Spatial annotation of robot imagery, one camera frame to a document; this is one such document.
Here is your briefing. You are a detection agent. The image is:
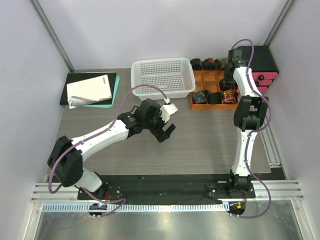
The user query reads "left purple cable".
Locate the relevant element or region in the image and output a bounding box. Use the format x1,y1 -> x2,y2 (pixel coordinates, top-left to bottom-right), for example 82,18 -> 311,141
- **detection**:
48,84 -> 171,230

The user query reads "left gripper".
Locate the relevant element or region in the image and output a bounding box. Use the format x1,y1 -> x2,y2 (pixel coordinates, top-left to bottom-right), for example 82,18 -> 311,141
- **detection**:
143,107 -> 175,142

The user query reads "teal folder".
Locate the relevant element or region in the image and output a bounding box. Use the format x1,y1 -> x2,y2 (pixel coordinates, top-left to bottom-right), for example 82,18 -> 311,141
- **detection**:
85,75 -> 120,109

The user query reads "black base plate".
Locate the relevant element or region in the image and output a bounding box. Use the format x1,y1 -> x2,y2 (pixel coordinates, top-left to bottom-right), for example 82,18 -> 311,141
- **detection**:
77,173 -> 256,205

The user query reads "rolled green tie back-right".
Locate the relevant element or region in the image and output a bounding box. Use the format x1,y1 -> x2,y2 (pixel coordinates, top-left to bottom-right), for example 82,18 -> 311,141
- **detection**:
215,58 -> 228,71

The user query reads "black pink drawer unit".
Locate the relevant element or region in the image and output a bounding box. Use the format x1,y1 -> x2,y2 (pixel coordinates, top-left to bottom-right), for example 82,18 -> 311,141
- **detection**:
250,45 -> 279,93

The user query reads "black key-pattern tie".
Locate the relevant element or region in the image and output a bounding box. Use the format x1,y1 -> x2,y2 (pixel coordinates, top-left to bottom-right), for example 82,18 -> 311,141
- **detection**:
219,79 -> 235,91

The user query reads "rolled orange-black tie back-middle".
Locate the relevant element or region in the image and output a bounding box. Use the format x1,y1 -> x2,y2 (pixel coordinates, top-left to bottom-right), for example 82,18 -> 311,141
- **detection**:
202,58 -> 216,71

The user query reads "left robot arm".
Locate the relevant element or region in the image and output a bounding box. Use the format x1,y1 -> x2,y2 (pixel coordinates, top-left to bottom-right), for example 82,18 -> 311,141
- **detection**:
47,98 -> 178,200

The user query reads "rolled black tie back-left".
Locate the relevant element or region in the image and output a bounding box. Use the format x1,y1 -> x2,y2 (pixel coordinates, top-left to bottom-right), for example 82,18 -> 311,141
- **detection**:
190,58 -> 203,71

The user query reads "rolled plain black tie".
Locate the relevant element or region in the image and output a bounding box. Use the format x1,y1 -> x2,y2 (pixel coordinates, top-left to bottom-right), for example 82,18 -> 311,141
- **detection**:
207,92 -> 224,105

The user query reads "black folder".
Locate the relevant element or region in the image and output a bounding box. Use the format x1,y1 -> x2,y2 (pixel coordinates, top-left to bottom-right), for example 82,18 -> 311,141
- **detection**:
59,72 -> 117,106

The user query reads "rolled blue floral tie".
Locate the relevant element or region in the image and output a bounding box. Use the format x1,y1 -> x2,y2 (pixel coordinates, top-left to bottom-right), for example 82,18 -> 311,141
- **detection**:
191,89 -> 210,104

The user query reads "rolled red patterned tie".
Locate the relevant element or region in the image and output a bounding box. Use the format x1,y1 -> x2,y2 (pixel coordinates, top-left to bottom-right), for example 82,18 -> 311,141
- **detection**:
221,89 -> 237,105

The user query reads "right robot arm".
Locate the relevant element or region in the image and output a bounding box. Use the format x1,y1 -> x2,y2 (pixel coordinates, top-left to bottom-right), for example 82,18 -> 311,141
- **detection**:
223,47 -> 268,198

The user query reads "white notebook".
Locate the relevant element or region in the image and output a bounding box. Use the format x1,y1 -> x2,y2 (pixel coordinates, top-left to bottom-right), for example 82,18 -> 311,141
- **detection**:
67,74 -> 112,102

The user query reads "white slotted cable duct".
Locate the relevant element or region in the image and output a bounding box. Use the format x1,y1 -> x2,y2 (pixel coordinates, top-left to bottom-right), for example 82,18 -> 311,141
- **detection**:
42,202 -> 230,213

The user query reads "orange compartment tray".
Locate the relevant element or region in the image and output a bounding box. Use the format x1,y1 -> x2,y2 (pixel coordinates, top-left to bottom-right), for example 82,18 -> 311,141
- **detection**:
189,70 -> 238,111

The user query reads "white plastic basket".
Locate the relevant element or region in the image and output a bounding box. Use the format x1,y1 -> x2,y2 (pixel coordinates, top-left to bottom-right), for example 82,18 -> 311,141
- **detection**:
131,57 -> 196,101

